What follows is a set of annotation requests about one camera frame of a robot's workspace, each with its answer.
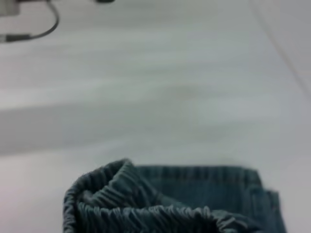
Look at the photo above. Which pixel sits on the blue denim shorts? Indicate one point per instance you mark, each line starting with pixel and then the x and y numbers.
pixel 194 189

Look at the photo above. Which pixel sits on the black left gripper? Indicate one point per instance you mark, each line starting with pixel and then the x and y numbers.
pixel 8 7

